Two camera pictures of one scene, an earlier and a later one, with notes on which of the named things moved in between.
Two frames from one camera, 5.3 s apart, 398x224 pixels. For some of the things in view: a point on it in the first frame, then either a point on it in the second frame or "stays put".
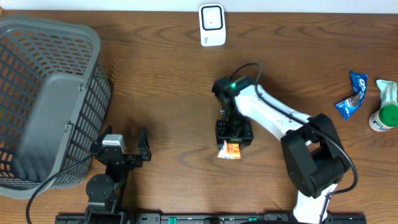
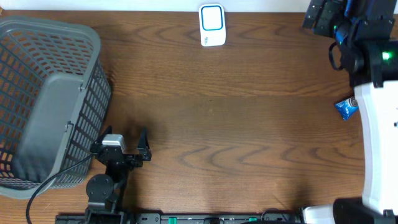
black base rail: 210,219 stays put
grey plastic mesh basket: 55,98 stays put
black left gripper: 144,153 stays put
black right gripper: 245,139 -> 313,13
